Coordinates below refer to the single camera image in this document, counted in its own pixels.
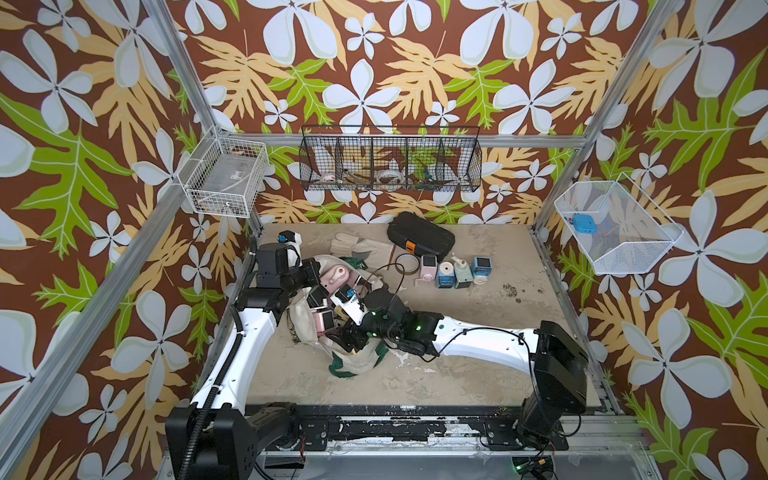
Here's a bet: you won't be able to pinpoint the cream tote bag green handles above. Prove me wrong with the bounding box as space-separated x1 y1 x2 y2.
281 289 389 378

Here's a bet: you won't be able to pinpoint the blue pencil sharpener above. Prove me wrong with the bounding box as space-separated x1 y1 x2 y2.
471 257 493 285
435 261 456 289

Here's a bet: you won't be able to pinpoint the green pencil sharpener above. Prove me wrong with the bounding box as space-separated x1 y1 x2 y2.
452 256 474 289

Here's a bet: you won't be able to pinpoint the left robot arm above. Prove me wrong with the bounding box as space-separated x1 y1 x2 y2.
165 258 320 479

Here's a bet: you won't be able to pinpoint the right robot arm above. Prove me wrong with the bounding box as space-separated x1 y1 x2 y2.
328 287 588 448

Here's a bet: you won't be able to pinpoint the large pink pencil sharpener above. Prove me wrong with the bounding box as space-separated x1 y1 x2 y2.
320 264 350 294

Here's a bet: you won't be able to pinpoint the cream work glove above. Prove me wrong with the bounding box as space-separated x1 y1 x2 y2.
330 233 393 268

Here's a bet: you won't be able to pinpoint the brown tape roll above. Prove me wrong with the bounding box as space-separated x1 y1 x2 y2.
394 253 421 276

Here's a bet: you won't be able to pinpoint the black hard case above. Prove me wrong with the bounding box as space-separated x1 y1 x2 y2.
387 212 455 261

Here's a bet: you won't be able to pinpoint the white tape roll in basket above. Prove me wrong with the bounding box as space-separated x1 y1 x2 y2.
376 169 405 185

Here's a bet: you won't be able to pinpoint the blue object in basket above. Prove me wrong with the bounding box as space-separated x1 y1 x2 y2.
570 213 598 235

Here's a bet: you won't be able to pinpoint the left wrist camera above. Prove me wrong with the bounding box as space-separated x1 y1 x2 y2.
255 230 302 288

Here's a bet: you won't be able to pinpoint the black wire basket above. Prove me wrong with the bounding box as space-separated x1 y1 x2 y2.
297 125 483 192

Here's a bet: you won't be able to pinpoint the white wire basket left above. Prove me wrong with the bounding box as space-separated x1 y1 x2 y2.
179 128 270 219

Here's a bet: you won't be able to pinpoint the white wire basket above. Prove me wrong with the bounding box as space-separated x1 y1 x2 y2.
179 128 270 219
554 174 683 276

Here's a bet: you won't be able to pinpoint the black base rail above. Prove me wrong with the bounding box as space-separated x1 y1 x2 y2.
273 405 569 453

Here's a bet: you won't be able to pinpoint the white wire basket right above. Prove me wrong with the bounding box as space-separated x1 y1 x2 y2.
554 174 683 276

